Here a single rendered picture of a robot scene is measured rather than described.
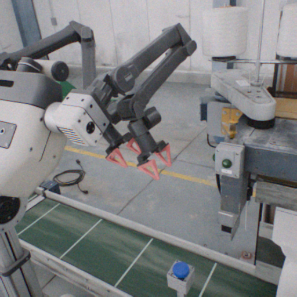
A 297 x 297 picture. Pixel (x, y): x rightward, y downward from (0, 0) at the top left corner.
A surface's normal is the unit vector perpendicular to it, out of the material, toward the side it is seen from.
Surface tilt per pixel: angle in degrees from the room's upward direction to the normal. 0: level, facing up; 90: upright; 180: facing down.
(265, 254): 90
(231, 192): 90
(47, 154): 90
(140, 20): 90
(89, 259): 0
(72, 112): 30
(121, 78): 75
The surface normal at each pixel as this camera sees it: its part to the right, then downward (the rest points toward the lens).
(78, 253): -0.07, -0.89
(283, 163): -0.52, 0.41
